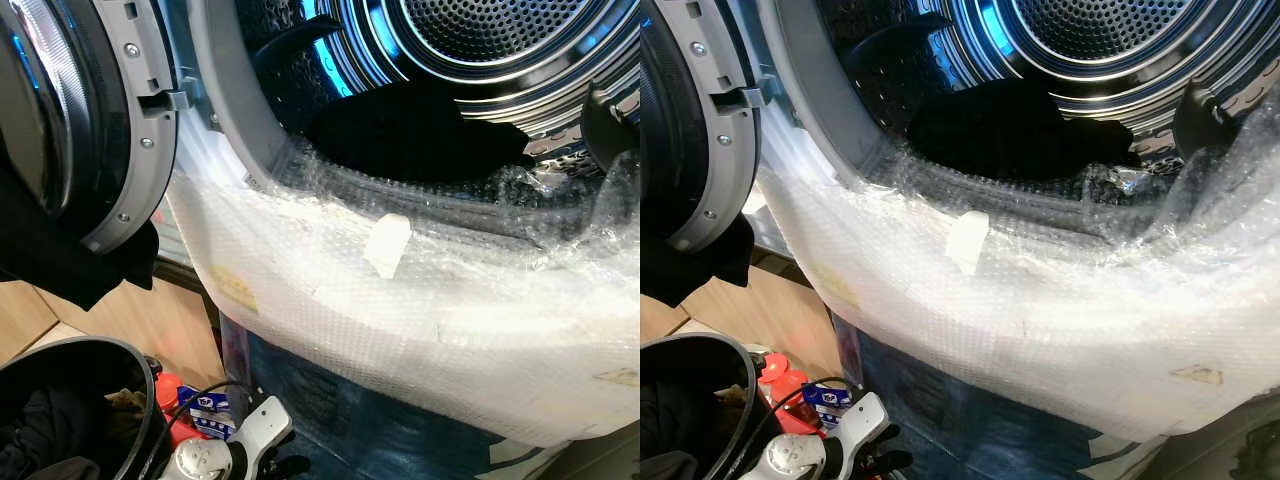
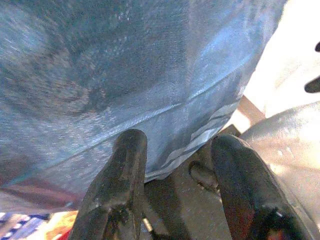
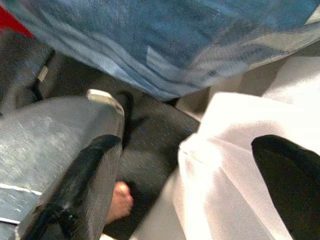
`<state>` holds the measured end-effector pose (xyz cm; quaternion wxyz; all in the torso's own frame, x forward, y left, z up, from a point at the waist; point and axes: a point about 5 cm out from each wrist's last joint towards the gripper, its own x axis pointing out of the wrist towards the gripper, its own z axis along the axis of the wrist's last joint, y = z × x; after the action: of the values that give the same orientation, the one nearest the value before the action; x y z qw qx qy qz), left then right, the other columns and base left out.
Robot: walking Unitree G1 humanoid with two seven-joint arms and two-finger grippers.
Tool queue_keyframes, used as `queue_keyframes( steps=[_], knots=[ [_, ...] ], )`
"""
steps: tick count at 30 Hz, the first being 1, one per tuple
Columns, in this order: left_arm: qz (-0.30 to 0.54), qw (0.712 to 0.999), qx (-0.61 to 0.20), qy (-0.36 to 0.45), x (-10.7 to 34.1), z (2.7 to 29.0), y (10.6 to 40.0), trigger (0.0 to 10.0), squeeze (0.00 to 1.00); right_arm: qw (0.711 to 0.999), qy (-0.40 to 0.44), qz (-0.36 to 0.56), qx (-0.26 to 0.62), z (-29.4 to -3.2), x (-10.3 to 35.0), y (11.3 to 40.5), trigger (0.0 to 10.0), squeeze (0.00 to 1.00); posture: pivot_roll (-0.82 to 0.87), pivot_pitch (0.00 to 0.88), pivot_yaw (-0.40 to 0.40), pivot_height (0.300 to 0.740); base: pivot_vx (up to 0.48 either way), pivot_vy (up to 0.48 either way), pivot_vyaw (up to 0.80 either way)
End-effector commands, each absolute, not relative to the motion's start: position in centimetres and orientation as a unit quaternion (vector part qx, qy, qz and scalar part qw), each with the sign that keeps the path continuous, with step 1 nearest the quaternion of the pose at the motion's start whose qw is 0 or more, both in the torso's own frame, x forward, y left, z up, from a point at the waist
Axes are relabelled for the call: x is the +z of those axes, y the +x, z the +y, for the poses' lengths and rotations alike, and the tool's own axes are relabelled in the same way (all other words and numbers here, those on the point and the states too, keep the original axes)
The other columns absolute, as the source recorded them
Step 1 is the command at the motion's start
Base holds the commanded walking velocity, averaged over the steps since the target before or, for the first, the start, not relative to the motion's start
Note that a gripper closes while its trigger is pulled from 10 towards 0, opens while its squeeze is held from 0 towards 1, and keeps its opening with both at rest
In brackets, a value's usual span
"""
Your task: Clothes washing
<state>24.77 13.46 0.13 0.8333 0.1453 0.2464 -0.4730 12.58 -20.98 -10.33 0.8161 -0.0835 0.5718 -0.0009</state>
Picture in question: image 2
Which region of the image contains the colourful patterned cloth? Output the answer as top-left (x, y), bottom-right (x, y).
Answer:
top-left (0, 211), bottom-right (78, 240)

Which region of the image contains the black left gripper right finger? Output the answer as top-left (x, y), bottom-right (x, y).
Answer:
top-left (211, 134), bottom-right (314, 240)

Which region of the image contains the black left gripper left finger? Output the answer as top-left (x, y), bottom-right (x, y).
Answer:
top-left (67, 128), bottom-right (148, 240)

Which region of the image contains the blue denim garment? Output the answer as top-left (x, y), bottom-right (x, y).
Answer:
top-left (0, 0), bottom-right (288, 201)

